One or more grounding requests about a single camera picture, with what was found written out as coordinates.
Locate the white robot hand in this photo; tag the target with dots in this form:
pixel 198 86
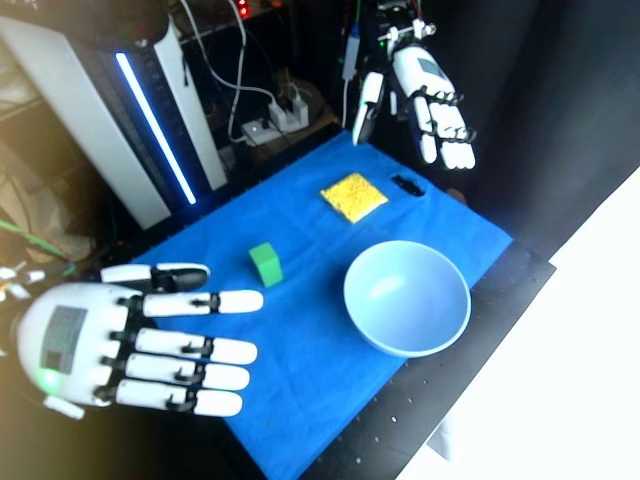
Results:
pixel 422 70
pixel 55 340

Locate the yellow bead bag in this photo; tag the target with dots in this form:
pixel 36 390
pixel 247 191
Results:
pixel 354 197

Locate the green block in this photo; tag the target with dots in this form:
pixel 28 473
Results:
pixel 267 265

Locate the white hanging adapter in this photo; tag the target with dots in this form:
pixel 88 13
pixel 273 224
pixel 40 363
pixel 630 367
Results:
pixel 351 50

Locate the small black object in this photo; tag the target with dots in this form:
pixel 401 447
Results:
pixel 407 186

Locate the black curtain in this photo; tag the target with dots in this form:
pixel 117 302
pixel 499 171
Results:
pixel 550 75

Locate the white power strip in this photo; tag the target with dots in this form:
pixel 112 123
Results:
pixel 257 131

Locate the light blue bowl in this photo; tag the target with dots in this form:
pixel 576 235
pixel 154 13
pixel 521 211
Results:
pixel 410 300

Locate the white tower with blue light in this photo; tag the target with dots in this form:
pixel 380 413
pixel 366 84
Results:
pixel 65 100

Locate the blue table cloth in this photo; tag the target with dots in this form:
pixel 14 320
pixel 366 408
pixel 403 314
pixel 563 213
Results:
pixel 310 350

